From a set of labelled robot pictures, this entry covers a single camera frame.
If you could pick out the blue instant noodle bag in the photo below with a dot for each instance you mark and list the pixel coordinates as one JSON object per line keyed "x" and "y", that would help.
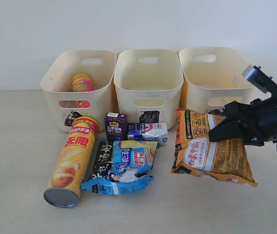
{"x": 121, "y": 167}

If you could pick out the pink chips can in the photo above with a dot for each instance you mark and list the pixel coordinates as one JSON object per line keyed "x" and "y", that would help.
{"x": 78, "y": 83}

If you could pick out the cream plastic bin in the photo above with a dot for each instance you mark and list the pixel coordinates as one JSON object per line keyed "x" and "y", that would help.
{"x": 100, "y": 65}
{"x": 213, "y": 78}
{"x": 148, "y": 85}

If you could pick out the yellow chips can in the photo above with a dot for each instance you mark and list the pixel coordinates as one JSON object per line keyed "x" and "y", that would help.
{"x": 64, "y": 185}

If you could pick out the orange instant noodle bag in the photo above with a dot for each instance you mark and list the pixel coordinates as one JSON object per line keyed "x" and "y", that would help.
{"x": 196, "y": 155}

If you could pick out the purple juice carton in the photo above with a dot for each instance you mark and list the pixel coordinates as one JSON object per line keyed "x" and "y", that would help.
{"x": 116, "y": 126}

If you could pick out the right cream plastic bin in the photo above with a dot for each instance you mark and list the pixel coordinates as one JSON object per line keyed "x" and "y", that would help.
{"x": 213, "y": 78}

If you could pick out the blue white milk carton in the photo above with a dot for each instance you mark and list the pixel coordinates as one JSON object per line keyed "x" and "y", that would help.
{"x": 148, "y": 132}

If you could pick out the left cream plastic bin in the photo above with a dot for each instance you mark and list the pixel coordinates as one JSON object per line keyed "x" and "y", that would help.
{"x": 100, "y": 65}

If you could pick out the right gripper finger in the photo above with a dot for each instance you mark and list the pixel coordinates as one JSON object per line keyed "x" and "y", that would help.
{"x": 224, "y": 131}

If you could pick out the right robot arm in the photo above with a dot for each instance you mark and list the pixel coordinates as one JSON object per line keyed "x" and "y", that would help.
{"x": 254, "y": 123}

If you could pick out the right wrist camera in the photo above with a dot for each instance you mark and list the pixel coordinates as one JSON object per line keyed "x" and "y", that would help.
{"x": 260, "y": 80}

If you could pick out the middle cream plastic bin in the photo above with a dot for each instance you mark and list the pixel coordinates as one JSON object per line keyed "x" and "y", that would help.
{"x": 148, "y": 85}

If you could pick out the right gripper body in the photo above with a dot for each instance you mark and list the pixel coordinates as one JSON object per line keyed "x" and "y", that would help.
{"x": 257, "y": 120}

